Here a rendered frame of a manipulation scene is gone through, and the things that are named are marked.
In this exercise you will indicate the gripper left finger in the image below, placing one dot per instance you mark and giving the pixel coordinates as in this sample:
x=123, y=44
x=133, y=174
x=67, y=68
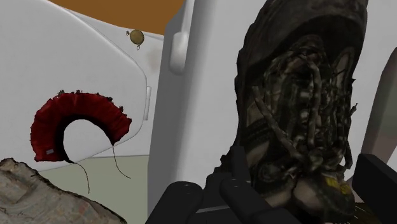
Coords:
x=238, y=198

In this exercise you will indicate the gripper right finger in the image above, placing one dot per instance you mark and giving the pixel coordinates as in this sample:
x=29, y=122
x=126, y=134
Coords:
x=377, y=183

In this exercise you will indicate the dark camouflage laced boot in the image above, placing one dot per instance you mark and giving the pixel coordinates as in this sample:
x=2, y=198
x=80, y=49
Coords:
x=297, y=93

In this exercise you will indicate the red crescent fabric collar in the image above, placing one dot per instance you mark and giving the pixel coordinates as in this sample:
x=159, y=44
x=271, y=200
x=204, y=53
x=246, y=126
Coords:
x=90, y=107

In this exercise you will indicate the small brass round pendant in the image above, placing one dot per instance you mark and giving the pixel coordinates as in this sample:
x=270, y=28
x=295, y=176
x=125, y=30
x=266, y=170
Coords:
x=136, y=37

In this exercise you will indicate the grey rough stone-like object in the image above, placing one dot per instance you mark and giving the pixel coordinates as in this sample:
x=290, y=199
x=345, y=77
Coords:
x=37, y=198

